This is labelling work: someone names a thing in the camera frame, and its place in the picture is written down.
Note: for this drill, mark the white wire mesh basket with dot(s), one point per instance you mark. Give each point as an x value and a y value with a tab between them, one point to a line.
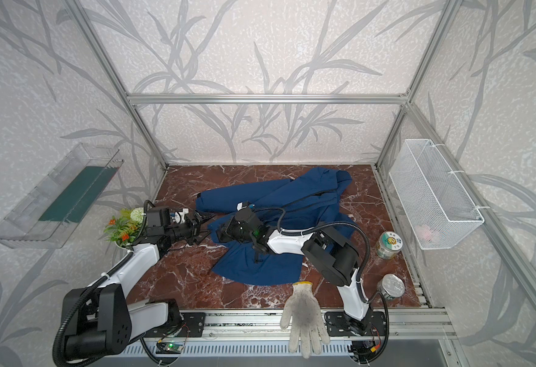
432	194

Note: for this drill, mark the clear plastic wall shelf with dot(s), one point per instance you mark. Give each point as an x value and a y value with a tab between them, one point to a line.
48	215

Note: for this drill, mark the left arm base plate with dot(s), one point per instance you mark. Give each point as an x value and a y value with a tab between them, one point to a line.
192	326

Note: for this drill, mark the potted artificial flower plant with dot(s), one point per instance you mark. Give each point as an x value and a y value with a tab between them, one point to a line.
124	229

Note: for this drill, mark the blue jacket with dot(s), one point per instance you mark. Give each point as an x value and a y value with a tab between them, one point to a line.
308	200

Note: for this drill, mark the silver tin can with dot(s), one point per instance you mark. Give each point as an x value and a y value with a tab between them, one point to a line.
391	287

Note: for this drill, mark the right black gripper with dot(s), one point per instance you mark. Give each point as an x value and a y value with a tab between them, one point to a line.
230	228

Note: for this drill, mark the grey knit work glove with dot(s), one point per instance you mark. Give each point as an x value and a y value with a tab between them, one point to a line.
302	314

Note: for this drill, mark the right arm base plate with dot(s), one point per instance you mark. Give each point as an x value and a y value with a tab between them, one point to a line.
375	323

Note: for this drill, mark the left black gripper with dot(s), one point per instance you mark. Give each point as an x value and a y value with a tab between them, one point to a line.
192	225

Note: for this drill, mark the green circuit board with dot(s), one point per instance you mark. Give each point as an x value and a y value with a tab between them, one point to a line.
164	347

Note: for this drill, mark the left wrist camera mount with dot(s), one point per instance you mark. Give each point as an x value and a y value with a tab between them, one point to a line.
179	217

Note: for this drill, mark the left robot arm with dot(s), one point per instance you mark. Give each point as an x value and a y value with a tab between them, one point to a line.
98	320

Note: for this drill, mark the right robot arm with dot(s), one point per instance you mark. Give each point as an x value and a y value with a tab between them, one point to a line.
332	254

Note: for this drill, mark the pink item in basket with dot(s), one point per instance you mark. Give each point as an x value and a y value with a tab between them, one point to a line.
426	234

